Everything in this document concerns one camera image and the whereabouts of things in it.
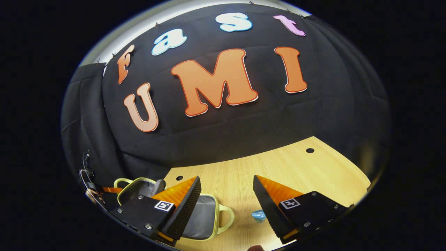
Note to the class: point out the pale yellow suitcase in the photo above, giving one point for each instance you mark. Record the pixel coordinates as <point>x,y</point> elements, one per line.
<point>204,216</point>

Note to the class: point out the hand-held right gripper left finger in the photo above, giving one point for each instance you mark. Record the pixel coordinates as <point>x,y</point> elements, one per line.
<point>186,205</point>

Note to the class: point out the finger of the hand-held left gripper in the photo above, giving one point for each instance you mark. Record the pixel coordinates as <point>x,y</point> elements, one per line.
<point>111,190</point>

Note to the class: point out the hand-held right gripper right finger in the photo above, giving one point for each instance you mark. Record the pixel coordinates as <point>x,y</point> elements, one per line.
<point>266,205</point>

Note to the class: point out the white and blue tube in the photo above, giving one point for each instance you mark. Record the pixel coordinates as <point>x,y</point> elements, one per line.
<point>258,215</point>

